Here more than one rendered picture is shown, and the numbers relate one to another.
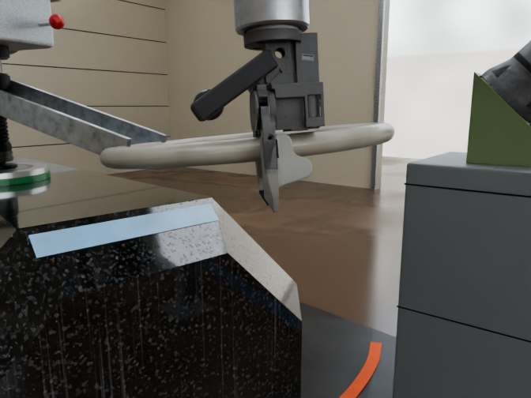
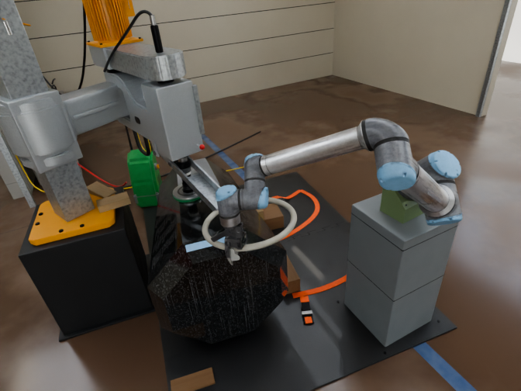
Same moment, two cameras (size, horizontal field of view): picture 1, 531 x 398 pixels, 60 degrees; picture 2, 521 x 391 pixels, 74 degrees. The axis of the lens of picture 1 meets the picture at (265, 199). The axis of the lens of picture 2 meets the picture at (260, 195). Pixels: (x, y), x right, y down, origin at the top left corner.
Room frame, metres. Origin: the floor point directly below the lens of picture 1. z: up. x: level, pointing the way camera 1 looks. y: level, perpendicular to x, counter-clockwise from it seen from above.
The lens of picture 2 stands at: (-0.43, -0.73, 1.98)
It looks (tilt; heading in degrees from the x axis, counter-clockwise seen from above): 32 degrees down; 29
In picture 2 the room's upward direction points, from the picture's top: 5 degrees counter-clockwise
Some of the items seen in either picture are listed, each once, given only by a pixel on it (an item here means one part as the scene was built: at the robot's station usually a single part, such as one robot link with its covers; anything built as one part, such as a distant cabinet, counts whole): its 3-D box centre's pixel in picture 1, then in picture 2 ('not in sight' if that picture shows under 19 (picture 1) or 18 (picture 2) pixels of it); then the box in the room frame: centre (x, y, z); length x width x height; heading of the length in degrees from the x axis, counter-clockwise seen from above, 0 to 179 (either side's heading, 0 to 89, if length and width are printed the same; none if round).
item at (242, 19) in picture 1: (271, 16); (230, 218); (0.59, -0.01, 1.11); 0.10 x 0.09 x 0.05; 8
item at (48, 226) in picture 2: not in sight; (75, 212); (0.69, 1.30, 0.76); 0.49 x 0.49 x 0.05; 47
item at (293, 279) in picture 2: not in sight; (285, 273); (1.33, 0.08, 0.07); 0.30 x 0.12 x 0.12; 43
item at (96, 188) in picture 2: not in sight; (101, 189); (0.93, 1.31, 0.80); 0.20 x 0.10 x 0.05; 85
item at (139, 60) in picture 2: not in sight; (136, 60); (1.21, 0.94, 1.63); 0.96 x 0.25 x 0.17; 66
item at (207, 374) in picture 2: not in sight; (192, 382); (0.36, 0.26, 0.02); 0.25 x 0.10 x 0.01; 133
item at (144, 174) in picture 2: not in sight; (142, 164); (1.90, 1.94, 0.43); 0.35 x 0.35 x 0.87; 32
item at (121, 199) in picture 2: not in sight; (113, 202); (0.84, 1.09, 0.81); 0.20 x 0.10 x 0.05; 145
